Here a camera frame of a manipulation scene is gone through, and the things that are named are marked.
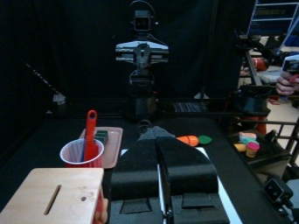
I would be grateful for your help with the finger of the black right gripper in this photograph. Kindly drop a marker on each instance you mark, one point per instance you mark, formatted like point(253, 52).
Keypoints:
point(138, 55)
point(146, 55)

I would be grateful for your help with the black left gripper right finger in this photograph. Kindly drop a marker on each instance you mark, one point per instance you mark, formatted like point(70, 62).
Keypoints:
point(186, 172)

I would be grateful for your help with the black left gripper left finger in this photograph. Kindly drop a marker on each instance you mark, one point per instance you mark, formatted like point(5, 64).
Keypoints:
point(133, 175)

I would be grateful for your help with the white handheld device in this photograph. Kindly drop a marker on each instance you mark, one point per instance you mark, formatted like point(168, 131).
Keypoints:
point(291, 64)

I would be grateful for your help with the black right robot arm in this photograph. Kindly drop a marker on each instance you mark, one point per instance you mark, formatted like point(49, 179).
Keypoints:
point(141, 96)

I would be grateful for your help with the pink rectangular plate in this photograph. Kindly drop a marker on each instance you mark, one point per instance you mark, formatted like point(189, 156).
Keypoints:
point(113, 145)

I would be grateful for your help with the white cutting board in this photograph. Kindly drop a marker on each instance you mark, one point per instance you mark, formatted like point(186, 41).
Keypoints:
point(226, 201)

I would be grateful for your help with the dark green toy sushi roll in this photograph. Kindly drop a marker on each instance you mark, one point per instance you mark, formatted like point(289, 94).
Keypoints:
point(101, 136)

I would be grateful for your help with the red toy knife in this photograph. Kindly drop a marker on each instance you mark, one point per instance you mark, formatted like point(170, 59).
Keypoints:
point(90, 131)

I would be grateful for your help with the person's hand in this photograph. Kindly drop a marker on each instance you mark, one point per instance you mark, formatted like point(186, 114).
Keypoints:
point(284, 86)

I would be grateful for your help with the orange toy carrot piece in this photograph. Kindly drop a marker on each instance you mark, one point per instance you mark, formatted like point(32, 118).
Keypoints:
point(188, 140)

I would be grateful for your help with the green toy carrot top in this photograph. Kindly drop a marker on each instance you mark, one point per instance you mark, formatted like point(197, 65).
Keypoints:
point(204, 140)

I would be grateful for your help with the yellow toy piece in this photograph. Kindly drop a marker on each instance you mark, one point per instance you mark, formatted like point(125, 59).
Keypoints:
point(240, 147)

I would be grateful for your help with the small black round object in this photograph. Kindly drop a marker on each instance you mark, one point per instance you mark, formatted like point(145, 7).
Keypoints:
point(144, 125)

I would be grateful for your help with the red plastic cup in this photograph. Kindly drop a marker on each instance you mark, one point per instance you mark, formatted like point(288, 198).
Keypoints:
point(72, 156)

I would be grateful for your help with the yellow toy with pink top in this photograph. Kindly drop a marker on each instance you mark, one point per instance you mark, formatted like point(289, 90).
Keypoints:
point(252, 149)

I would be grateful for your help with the black toy bin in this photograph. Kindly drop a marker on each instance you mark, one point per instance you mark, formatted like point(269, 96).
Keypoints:
point(264, 163)

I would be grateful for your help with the printed label sheet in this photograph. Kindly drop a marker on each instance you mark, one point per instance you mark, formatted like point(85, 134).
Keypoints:
point(189, 107)

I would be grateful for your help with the wooden box with slot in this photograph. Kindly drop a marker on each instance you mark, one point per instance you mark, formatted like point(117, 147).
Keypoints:
point(50, 195)

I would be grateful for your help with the red round object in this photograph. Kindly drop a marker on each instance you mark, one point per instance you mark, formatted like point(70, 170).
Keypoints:
point(258, 64)

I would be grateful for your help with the black bucket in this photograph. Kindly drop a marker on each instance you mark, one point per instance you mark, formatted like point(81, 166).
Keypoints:
point(252, 99)

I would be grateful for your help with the computer monitor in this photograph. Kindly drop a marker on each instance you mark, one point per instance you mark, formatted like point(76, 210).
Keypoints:
point(272, 17)

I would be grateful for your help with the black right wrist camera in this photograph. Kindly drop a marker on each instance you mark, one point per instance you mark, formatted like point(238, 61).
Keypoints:
point(141, 22)

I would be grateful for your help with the grey frame clamp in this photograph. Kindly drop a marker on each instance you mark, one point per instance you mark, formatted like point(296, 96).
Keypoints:
point(58, 99)

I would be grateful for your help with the black table level camera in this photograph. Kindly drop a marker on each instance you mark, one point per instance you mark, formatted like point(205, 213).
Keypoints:
point(276, 190)

